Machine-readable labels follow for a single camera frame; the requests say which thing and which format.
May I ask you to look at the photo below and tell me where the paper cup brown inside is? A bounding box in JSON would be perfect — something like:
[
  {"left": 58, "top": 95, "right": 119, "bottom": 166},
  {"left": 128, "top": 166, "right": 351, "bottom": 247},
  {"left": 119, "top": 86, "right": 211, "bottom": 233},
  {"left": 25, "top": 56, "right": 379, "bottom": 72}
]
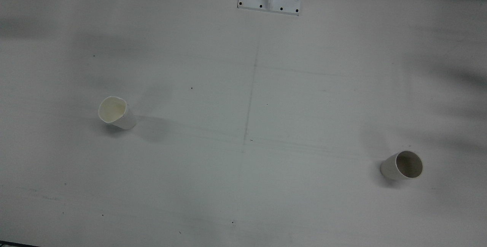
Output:
[{"left": 380, "top": 150, "right": 424, "bottom": 181}]

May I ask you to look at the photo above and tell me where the paper cup cream inside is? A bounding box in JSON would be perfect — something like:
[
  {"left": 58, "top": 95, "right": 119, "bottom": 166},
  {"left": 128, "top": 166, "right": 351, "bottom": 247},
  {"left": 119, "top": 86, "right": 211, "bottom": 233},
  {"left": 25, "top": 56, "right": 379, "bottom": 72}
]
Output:
[{"left": 98, "top": 96, "right": 137, "bottom": 131}]

